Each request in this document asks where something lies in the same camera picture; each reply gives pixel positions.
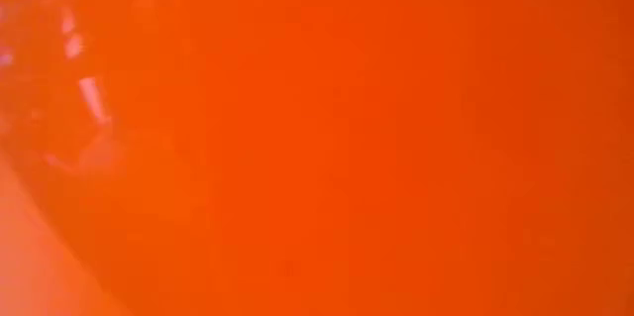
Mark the orange plastic mini bowl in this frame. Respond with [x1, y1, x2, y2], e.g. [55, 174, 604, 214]
[0, 0, 634, 316]

